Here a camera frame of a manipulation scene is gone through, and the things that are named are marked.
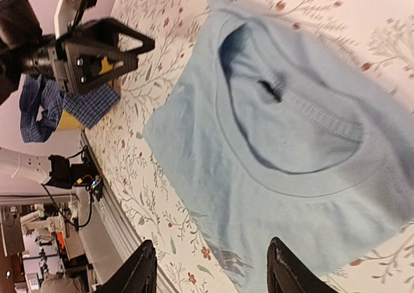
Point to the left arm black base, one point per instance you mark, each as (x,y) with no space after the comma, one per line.
(65,175)

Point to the blue checkered shirt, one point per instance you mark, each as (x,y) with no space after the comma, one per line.
(42,105)

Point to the yellow laundry basket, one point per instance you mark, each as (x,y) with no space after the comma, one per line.
(68,122)

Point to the light blue t-shirt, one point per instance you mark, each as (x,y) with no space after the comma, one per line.
(268,134)

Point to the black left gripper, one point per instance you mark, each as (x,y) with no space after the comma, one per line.
(92,57)

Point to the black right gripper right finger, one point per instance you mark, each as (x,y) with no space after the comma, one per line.
(287,274)

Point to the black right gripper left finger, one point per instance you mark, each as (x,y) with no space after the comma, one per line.
(137,275)

